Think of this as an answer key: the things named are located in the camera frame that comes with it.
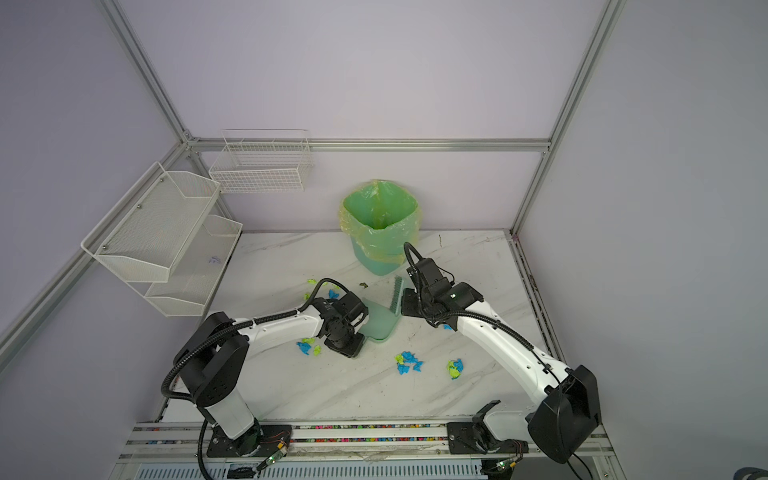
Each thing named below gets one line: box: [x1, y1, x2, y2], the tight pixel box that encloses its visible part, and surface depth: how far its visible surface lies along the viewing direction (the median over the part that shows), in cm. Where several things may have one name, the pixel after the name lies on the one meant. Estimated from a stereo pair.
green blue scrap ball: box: [446, 358, 464, 380], surface depth 86 cm
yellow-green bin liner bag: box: [339, 180, 421, 263], surface depth 97 cm
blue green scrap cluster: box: [394, 351, 424, 375], surface depth 88 cm
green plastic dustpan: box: [359, 297, 400, 343], surface depth 94 cm
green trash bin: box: [339, 180, 422, 276], surface depth 98 cm
